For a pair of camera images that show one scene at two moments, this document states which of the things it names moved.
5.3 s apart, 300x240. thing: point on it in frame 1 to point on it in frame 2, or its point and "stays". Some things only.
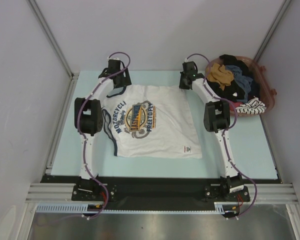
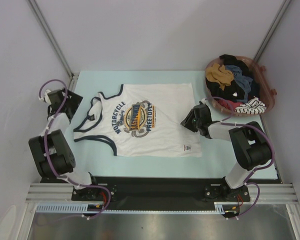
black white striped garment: (253, 106) stays
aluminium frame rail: (54, 192) stays
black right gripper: (182, 85) to (187, 122)
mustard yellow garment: (218, 74) stays
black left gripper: (126, 80) to (75, 101)
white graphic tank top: (152, 121) stays
